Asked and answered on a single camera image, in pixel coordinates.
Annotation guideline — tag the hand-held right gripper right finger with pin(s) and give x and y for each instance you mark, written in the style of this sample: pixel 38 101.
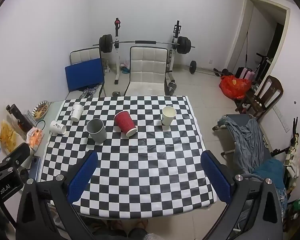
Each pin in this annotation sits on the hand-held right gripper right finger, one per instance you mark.
pixel 216 177

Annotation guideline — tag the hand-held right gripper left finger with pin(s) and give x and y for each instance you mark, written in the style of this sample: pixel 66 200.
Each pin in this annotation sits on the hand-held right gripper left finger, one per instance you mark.
pixel 82 177

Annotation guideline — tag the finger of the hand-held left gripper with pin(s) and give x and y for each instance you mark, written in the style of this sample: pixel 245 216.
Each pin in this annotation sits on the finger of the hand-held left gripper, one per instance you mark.
pixel 13 156

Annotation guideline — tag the red paper cup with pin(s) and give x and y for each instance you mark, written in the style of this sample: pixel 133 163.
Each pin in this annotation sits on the red paper cup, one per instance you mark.
pixel 125 123

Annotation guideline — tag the grey cup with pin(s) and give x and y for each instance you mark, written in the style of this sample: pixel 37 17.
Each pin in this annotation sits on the grey cup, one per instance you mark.
pixel 97 130

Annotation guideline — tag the short white printed cup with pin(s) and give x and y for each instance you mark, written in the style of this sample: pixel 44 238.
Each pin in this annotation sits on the short white printed cup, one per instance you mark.
pixel 57 127

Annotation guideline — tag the tall white printed cup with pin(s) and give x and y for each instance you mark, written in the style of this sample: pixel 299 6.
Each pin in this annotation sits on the tall white printed cup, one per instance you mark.
pixel 76 112

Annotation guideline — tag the cream paper cup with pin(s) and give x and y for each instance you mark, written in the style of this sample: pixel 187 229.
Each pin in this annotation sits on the cream paper cup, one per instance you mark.
pixel 168 115

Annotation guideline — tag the yellow snack bag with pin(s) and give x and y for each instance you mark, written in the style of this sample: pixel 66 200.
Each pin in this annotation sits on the yellow snack bag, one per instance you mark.
pixel 7 135

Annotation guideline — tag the orange snack packet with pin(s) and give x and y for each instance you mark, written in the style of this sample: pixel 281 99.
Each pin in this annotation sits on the orange snack packet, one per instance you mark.
pixel 35 137

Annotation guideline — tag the dark sauce bottle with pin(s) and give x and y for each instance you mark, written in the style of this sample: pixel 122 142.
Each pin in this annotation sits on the dark sauce bottle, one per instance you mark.
pixel 18 118

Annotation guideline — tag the grey cloth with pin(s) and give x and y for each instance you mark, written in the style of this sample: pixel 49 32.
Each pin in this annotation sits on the grey cloth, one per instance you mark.
pixel 248 142

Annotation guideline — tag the folding cot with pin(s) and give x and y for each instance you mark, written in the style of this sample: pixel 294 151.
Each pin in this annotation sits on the folding cot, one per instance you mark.
pixel 230 130

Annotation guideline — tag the teal cloth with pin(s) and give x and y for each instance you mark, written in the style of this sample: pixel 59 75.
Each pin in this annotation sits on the teal cloth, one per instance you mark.
pixel 270 171

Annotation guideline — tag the plate of snacks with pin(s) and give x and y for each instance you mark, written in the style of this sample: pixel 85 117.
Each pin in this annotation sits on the plate of snacks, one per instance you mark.
pixel 40 108

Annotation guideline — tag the person's legs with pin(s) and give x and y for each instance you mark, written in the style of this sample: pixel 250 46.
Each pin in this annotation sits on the person's legs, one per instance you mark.
pixel 128 226

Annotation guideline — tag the black and white checkered tablecloth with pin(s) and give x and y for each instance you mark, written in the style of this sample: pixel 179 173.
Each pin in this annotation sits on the black and white checkered tablecloth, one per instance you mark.
pixel 150 160

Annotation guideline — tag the white plastic bag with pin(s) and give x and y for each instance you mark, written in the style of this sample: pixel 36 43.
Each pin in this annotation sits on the white plastic bag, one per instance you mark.
pixel 293 161

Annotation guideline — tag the chrome exercise grip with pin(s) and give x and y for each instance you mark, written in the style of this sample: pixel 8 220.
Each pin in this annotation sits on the chrome exercise grip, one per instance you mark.
pixel 89 92

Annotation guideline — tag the small dark dumbbell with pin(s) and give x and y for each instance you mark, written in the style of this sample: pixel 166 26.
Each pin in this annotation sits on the small dark dumbbell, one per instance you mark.
pixel 116 94

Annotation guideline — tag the black tripod stand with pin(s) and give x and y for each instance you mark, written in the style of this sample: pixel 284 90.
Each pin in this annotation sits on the black tripod stand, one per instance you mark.
pixel 294 132

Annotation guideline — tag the red plastic bag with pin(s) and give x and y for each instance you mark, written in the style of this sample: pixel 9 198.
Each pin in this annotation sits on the red plastic bag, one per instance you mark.
pixel 234 86

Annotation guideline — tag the chrome dumbbell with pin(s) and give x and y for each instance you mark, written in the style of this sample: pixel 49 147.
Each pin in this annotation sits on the chrome dumbbell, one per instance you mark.
pixel 172 87

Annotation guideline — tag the dark wooden chair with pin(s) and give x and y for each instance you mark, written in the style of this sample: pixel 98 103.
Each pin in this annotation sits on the dark wooden chair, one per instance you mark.
pixel 270 91

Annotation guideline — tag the blue board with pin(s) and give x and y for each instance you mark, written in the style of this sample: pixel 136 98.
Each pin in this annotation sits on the blue board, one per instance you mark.
pixel 84 73

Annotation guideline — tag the pink suitcase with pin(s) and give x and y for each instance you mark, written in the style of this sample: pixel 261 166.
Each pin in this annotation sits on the pink suitcase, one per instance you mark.
pixel 246 73

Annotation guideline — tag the thin floor barbell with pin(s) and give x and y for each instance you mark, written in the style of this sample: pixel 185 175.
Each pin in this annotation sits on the thin floor barbell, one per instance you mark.
pixel 193 67

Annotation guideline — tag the white quilted chair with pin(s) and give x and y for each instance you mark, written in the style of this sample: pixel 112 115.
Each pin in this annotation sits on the white quilted chair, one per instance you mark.
pixel 85 54
pixel 147 72

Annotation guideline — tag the black kick scooter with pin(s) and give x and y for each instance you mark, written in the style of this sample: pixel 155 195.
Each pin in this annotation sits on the black kick scooter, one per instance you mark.
pixel 262 62

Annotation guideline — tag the white barbell rack stand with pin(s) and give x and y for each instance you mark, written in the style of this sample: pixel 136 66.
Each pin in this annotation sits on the white barbell rack stand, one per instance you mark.
pixel 174 55
pixel 117 55

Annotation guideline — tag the barbell with black plates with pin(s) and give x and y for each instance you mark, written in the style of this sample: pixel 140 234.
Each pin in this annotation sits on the barbell with black plates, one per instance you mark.
pixel 145 42

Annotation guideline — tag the white wall power strip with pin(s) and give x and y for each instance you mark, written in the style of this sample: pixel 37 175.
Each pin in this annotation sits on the white wall power strip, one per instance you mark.
pixel 280 117

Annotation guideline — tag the door frame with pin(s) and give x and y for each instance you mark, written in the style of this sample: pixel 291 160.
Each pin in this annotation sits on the door frame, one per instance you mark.
pixel 242 30

